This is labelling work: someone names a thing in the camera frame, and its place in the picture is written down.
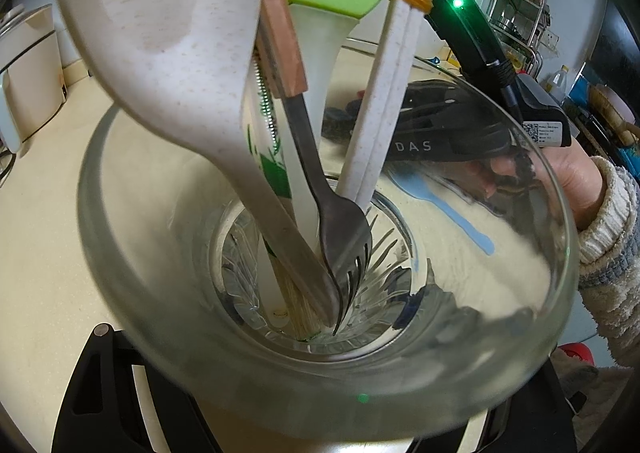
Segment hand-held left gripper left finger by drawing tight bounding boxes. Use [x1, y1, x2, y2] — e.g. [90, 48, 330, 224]
[50, 323, 221, 453]

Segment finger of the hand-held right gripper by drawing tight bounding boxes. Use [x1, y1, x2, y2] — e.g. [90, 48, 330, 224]
[322, 79, 522, 165]

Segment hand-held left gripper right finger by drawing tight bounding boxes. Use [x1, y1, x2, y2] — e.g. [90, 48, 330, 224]
[410, 353, 577, 453]

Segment beige speckled chopstick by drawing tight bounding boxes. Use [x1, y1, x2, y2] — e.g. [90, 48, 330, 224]
[335, 0, 418, 199]
[355, 0, 436, 207]

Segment light blue plastic spoon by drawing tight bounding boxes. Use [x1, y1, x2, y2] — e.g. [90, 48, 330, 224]
[387, 170, 496, 257]

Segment glass cup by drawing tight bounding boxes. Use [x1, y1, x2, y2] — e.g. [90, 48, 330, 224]
[76, 48, 582, 440]

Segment wooden-handled metal fork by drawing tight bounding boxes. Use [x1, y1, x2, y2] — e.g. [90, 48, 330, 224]
[255, 0, 374, 337]

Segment paper-wrapped chopsticks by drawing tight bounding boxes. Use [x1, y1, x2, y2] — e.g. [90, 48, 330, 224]
[240, 43, 327, 340]

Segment beige speckled rice spoon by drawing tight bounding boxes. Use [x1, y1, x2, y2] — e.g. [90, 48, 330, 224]
[50, 0, 342, 330]

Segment person's right forearm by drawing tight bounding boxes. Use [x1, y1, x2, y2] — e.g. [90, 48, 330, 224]
[575, 156, 640, 384]

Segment person's right hand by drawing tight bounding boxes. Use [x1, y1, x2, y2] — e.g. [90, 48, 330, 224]
[487, 133, 608, 230]

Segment red round object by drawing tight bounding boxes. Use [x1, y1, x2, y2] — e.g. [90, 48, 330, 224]
[555, 343, 597, 365]

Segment oil bottle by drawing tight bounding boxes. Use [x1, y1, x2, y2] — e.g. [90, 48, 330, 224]
[547, 64, 571, 105]

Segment black tall appliance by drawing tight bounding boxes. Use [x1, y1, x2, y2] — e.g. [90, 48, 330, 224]
[590, 8, 640, 85]

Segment beige electric pot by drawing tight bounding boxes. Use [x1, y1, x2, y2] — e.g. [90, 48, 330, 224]
[0, 3, 69, 155]

